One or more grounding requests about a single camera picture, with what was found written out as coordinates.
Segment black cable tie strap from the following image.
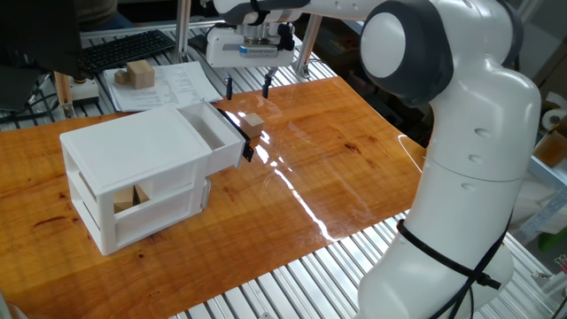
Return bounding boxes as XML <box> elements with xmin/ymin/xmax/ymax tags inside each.
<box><xmin>395</xmin><ymin>218</ymin><xmax>515</xmax><ymax>319</ymax></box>

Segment aluminium profile post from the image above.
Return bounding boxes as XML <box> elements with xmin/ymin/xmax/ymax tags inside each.
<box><xmin>291</xmin><ymin>13</ymin><xmax>323</xmax><ymax>81</ymax></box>
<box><xmin>174</xmin><ymin>0</ymin><xmax>193</xmax><ymax>64</ymax></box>

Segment wooden block inside cabinet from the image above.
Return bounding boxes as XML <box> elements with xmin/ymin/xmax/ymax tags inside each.
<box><xmin>113</xmin><ymin>183</ymin><xmax>151</xmax><ymax>215</ymax></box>

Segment black cables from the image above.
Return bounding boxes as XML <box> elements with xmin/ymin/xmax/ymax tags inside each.
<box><xmin>0</xmin><ymin>86</ymin><xmax>61</xmax><ymax>124</ymax></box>

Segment black smartphone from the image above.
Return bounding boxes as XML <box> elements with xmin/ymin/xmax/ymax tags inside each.
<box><xmin>188</xmin><ymin>34</ymin><xmax>214</xmax><ymax>56</ymax></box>

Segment printed paper sheets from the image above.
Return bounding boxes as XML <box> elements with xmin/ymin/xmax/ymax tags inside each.
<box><xmin>104</xmin><ymin>60</ymin><xmax>223</xmax><ymax>113</ymax></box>

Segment large wooden block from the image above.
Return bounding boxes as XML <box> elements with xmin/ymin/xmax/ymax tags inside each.
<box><xmin>126</xmin><ymin>59</ymin><xmax>156</xmax><ymax>90</ymax></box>

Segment seated person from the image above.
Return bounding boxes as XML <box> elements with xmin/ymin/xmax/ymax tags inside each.
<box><xmin>74</xmin><ymin>0</ymin><xmax>136</xmax><ymax>32</ymax></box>

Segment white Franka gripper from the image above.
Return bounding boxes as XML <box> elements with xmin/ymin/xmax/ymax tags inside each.
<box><xmin>205</xmin><ymin>26</ymin><xmax>298</xmax><ymax>102</ymax></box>

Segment white plastic drawer cabinet frame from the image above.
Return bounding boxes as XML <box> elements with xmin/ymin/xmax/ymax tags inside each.
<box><xmin>58</xmin><ymin>105</ymin><xmax>214</xmax><ymax>257</ymax></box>

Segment white metal shelf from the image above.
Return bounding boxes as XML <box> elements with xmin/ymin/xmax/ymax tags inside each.
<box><xmin>513</xmin><ymin>154</ymin><xmax>567</xmax><ymax>245</ymax></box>

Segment white drawer with black handle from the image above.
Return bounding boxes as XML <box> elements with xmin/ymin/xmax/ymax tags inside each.
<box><xmin>145</xmin><ymin>99</ymin><xmax>256</xmax><ymax>198</ymax></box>

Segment bright green object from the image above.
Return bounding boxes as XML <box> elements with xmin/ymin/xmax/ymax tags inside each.
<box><xmin>538</xmin><ymin>228</ymin><xmax>567</xmax><ymax>253</ymax></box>

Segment black monitor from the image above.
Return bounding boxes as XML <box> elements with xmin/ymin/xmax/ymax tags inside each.
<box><xmin>0</xmin><ymin>0</ymin><xmax>92</xmax><ymax>112</ymax></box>

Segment silver camera with blue caps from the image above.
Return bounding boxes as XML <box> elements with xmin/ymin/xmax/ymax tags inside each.
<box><xmin>238</xmin><ymin>43</ymin><xmax>280</xmax><ymax>58</ymax></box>

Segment brown cardboard box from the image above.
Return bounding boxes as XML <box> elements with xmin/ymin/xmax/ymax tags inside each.
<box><xmin>532</xmin><ymin>128</ymin><xmax>567</xmax><ymax>168</ymax></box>

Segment light wooden cube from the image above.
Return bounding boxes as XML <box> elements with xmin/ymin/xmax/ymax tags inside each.
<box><xmin>240</xmin><ymin>112</ymin><xmax>266</xmax><ymax>139</ymax></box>

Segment white toilet paper roll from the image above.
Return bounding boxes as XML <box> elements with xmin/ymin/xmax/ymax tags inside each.
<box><xmin>541</xmin><ymin>91</ymin><xmax>567</xmax><ymax>132</ymax></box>

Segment glossy wood-grain mat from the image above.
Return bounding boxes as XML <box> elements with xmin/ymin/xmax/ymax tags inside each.
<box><xmin>0</xmin><ymin>75</ymin><xmax>429</xmax><ymax>319</ymax></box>

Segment black keyboard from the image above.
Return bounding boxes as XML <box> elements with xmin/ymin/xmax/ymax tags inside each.
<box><xmin>82</xmin><ymin>28</ymin><xmax>176</xmax><ymax>74</ymax></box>

